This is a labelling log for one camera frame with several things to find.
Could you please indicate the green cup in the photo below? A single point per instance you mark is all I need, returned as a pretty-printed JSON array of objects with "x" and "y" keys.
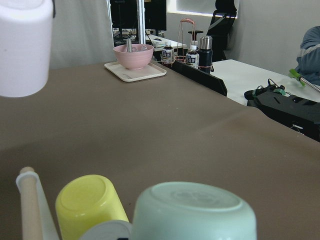
[{"x": 191, "y": 211}]

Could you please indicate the pink cup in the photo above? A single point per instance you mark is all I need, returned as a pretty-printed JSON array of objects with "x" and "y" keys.
[{"x": 25, "y": 46}]

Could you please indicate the yellow cup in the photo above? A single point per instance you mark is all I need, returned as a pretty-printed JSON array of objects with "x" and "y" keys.
[{"x": 85, "y": 202}]

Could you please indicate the grey cup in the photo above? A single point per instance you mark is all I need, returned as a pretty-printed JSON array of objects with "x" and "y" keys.
[{"x": 109, "y": 230}]

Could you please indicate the beige tray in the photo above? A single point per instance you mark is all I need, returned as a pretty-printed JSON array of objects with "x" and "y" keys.
[{"x": 131, "y": 75}]

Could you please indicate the tea bottle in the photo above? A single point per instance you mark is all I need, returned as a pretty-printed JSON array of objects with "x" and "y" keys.
[
  {"x": 192, "y": 57},
  {"x": 167, "y": 54}
]

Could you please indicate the pink bowl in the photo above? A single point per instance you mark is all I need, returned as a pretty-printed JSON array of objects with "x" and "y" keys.
[{"x": 140, "y": 56}]

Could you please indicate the black steel thermos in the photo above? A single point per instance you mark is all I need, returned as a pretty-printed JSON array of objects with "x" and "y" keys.
[{"x": 205, "y": 54}]

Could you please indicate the aluminium frame post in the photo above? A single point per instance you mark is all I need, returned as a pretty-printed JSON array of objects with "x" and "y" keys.
[{"x": 141, "y": 21}]

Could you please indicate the white wire cup rack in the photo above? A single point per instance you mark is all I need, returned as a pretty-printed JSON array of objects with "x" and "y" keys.
[{"x": 36, "y": 217}]

